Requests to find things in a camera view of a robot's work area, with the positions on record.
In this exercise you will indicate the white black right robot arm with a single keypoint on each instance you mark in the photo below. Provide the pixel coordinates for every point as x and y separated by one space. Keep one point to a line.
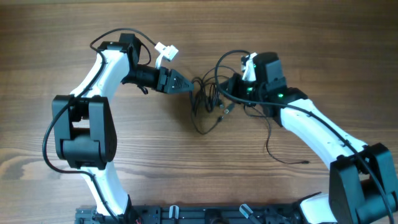
362 177

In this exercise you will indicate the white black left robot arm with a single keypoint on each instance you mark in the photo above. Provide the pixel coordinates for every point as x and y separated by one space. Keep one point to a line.
83 125

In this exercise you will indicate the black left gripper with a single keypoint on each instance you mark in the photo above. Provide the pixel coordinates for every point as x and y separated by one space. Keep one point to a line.
163 79

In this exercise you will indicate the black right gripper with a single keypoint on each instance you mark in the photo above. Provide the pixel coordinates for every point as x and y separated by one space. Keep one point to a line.
236 83

